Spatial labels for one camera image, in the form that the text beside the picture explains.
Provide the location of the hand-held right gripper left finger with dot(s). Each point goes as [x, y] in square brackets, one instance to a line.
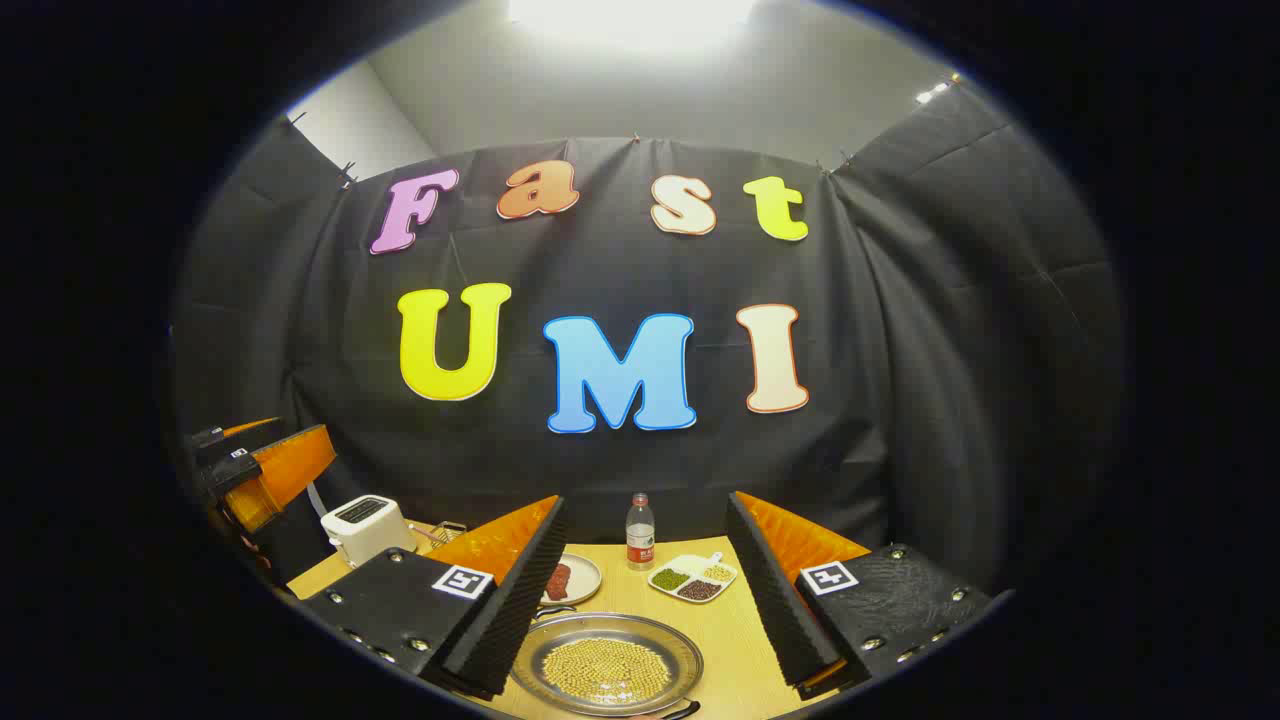
[510, 600]

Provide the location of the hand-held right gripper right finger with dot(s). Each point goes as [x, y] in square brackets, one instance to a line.
[775, 600]

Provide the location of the white oval plate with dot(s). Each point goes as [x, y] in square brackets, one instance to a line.
[585, 578]

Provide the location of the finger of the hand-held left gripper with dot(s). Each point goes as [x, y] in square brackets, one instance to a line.
[235, 440]
[290, 465]

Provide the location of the heap of dark red beans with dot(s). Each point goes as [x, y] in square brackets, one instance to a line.
[699, 590]

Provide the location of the red meat slice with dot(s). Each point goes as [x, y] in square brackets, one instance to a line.
[558, 582]

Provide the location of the white divided dish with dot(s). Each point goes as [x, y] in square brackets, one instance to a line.
[692, 578]

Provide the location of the small heap of yellow beans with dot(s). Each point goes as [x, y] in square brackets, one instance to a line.
[718, 572]

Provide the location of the clear water bottle red label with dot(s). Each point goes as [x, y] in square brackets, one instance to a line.
[640, 540]

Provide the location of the heap of green mung beans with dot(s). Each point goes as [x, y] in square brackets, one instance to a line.
[670, 578]

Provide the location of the white toaster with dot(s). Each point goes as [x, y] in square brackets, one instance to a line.
[365, 530]

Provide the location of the pile of yellow soybeans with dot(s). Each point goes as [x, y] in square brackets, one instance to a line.
[605, 670]

